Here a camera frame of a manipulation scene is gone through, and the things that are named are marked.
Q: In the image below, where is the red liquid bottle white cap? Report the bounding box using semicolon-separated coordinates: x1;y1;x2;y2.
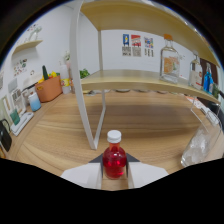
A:
102;129;128;180

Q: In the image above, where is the white tray stand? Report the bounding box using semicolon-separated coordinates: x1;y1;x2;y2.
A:
10;111;35;137

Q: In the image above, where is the red white wall poster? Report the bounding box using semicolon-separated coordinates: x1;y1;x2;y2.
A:
130;34;142;58

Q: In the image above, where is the multicolour wall poster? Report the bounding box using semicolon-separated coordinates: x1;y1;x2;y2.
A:
143;36;155;58

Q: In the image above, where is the blue yellow wall poster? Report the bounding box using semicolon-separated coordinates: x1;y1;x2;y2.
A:
121;33;131;57

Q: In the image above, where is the clear bottle red label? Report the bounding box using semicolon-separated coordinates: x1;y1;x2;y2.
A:
188;50;204;91

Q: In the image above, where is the orange storage basket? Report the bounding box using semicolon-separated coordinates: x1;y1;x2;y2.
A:
34;75;63;103

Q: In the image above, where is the green potted plant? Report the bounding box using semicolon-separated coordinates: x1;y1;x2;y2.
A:
79;68;91;80

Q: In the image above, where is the photo frame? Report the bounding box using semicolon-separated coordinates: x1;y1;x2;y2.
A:
10;88;24;114

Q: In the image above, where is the white frame wooden shelf rack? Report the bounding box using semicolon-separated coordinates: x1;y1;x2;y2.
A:
68;0;221;150

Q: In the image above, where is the black bag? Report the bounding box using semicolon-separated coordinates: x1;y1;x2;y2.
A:
0;119;13;153

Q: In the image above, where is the glass jar of limes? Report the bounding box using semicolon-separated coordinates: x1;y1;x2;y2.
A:
213;83;222;100

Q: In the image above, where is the clear bottle orange cap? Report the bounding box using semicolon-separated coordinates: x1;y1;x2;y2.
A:
159;33;181;84

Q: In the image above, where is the wooden wall shelf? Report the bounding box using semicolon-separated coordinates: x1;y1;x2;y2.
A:
11;39;44;56

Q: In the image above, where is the light blue white jar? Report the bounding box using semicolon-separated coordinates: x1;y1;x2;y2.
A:
27;91;42;112

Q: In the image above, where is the clear glass with ice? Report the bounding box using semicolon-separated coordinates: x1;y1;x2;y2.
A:
180;114;224;168

